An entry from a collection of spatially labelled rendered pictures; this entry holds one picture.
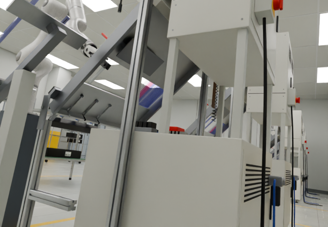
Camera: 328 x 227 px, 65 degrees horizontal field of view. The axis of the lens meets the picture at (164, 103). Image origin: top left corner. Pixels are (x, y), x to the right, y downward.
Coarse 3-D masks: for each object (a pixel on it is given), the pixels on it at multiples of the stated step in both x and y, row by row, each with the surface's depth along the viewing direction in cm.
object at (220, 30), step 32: (192, 0) 101; (224, 0) 94; (256, 0) 93; (192, 32) 97; (224, 32) 93; (256, 32) 98; (224, 64) 123; (256, 64) 118; (224, 96) 156; (160, 128) 95; (256, 160) 98; (256, 192) 98; (256, 224) 98
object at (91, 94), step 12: (84, 84) 130; (72, 96) 131; (84, 96) 136; (96, 96) 141; (108, 96) 147; (72, 108) 138; (84, 108) 143; (96, 108) 149; (108, 108) 155; (120, 108) 161; (144, 108) 177; (108, 120) 164; (120, 120) 171
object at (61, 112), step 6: (60, 114) 130; (66, 114) 133; (72, 114) 138; (78, 114) 142; (84, 120) 145; (90, 120) 148; (96, 120) 153; (102, 120) 159; (108, 126) 161; (114, 126) 165; (120, 126) 172
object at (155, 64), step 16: (160, 16) 125; (160, 32) 132; (128, 48) 123; (160, 48) 141; (128, 64) 137; (144, 64) 138; (160, 64) 145; (192, 64) 170; (160, 80) 163; (176, 80) 173
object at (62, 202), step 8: (48, 96) 124; (48, 104) 123; (40, 112) 124; (40, 120) 123; (40, 128) 121; (136, 128) 118; (144, 128) 116; (152, 128) 114; (32, 192) 114; (40, 192) 112; (48, 192) 114; (40, 200) 111; (48, 200) 110; (56, 200) 106; (64, 200) 104; (72, 200) 105; (64, 208) 103; (72, 208) 104
